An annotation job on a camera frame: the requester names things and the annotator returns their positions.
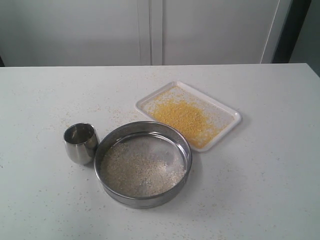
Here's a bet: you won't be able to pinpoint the white plastic tray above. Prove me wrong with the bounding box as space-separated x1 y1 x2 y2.
135 81 242 152

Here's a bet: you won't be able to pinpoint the yellow millet grains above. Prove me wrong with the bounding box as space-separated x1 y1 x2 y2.
100 139 187 198

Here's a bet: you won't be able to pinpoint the stainless steel cup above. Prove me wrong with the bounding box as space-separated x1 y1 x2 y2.
63 122 100 165

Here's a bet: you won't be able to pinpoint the white cabinet doors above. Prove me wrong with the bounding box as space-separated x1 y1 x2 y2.
0 0 291 67

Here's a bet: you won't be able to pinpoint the sifted yellow millet pile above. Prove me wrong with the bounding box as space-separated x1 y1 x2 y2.
143 86 235 149

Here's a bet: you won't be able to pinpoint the round stainless steel sieve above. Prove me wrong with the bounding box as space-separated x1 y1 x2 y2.
93 121 193 209

